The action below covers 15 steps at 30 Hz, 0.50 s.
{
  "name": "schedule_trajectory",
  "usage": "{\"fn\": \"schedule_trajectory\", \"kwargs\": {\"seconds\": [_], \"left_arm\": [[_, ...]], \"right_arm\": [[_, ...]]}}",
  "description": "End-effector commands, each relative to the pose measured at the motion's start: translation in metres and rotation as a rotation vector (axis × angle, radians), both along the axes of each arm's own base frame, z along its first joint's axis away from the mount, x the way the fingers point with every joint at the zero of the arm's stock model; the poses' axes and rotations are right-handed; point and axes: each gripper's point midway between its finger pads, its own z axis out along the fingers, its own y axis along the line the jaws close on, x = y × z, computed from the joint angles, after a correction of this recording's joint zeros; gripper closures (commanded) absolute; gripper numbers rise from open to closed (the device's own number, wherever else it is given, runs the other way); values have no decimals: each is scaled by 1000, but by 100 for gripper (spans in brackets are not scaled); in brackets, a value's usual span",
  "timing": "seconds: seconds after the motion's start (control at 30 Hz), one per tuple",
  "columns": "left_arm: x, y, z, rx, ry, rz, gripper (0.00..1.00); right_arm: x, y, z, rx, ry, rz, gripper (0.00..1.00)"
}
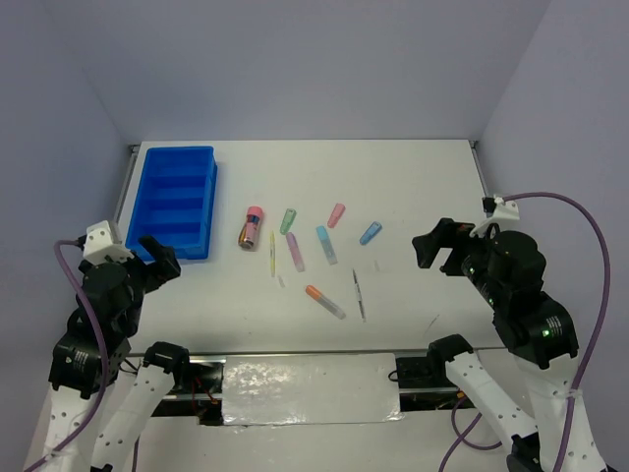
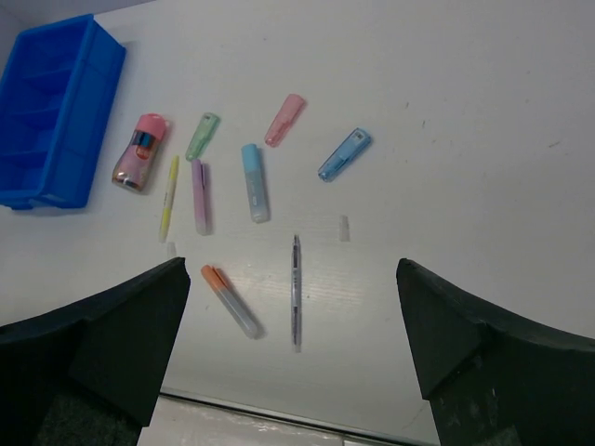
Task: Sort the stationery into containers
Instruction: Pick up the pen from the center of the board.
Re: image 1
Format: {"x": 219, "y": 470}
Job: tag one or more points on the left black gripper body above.
{"x": 136, "y": 265}

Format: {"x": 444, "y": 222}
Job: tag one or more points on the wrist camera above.
{"x": 104, "y": 245}
{"x": 498, "y": 210}

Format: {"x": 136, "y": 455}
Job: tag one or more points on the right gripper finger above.
{"x": 464, "y": 229}
{"x": 427, "y": 246}

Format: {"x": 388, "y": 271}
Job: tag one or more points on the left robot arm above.
{"x": 87, "y": 359}

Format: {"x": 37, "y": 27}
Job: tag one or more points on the orange highlighter pen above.
{"x": 325, "y": 302}

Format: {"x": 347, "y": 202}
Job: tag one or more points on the thin yellow pen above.
{"x": 272, "y": 255}

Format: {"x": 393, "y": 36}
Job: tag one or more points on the blue translucent cap case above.
{"x": 370, "y": 233}

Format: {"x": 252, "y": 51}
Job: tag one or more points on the thin black white pen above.
{"x": 359, "y": 296}

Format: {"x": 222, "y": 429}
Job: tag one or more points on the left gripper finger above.
{"x": 142, "y": 284}
{"x": 165, "y": 264}

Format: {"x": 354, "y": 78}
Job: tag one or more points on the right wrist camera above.
{"x": 498, "y": 210}

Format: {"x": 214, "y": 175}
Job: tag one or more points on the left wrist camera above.
{"x": 104, "y": 245}

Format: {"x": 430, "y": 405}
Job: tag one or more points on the purple highlighter pen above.
{"x": 295, "y": 252}

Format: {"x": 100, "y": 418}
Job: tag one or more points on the blue highlighter pen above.
{"x": 325, "y": 242}

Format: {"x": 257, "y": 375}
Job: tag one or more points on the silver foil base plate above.
{"x": 307, "y": 389}

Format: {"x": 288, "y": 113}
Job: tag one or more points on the pink translucent cap case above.
{"x": 335, "y": 215}

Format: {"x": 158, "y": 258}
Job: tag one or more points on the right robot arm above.
{"x": 507, "y": 270}

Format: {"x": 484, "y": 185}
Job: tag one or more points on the blue compartment tray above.
{"x": 174, "y": 202}

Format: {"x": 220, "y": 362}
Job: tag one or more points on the green translucent cap case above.
{"x": 287, "y": 220}

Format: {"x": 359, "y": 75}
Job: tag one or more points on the pink capped glue bottle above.
{"x": 249, "y": 234}

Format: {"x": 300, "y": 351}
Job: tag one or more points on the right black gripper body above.
{"x": 467, "y": 256}

